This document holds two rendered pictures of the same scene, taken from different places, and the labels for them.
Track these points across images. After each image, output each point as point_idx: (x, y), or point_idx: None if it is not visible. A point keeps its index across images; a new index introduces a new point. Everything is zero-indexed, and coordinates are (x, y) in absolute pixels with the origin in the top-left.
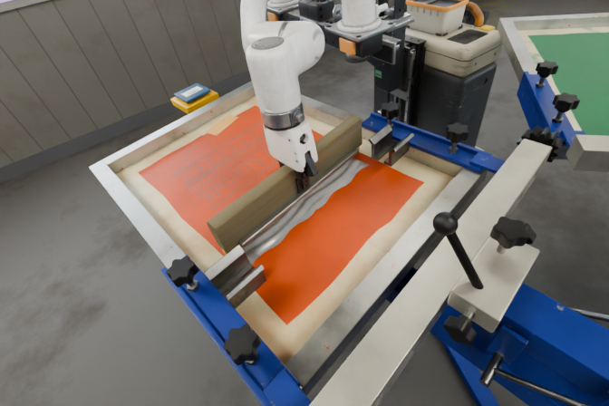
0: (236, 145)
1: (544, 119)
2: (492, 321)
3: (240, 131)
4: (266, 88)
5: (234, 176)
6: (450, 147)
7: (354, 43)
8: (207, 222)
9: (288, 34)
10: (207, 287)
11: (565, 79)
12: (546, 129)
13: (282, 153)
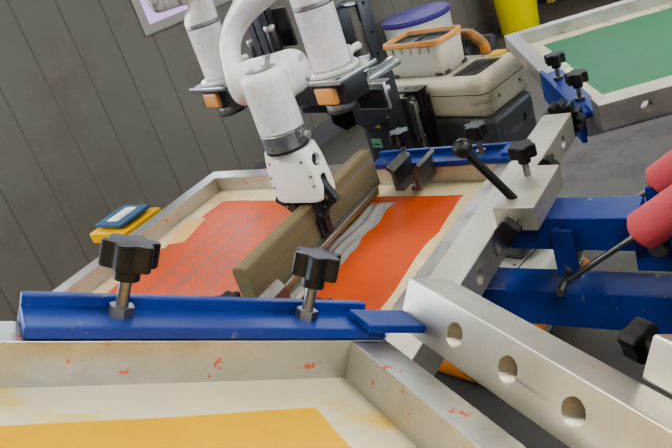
0: (217, 241)
1: (567, 102)
2: (530, 212)
3: (216, 228)
4: (269, 108)
5: (231, 264)
6: (477, 149)
7: (334, 89)
8: (234, 268)
9: (276, 61)
10: None
11: (591, 71)
12: (560, 100)
13: (294, 186)
